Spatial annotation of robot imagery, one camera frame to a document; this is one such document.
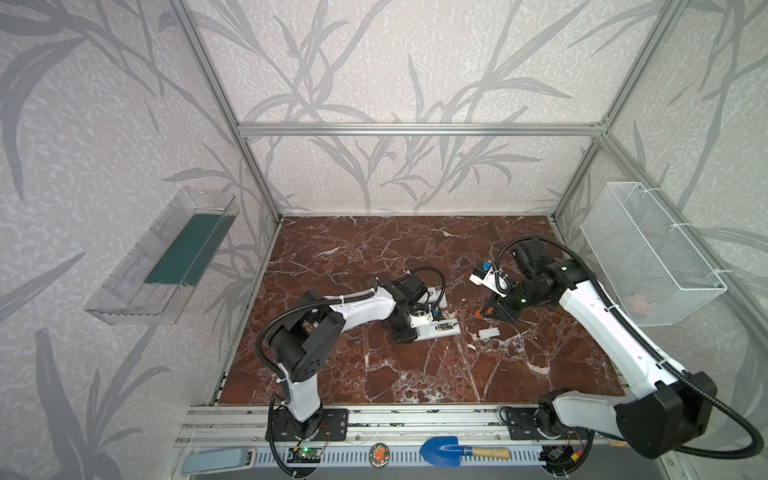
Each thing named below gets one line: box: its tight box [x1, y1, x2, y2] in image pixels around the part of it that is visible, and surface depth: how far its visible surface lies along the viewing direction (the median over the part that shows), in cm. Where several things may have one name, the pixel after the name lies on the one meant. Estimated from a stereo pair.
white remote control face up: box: [415, 318, 461, 342], surface depth 90 cm
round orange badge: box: [369, 442, 391, 469], surface depth 71 cm
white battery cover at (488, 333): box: [478, 327, 501, 338], surface depth 91 cm
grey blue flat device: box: [180, 448, 257, 475], surface depth 67 cm
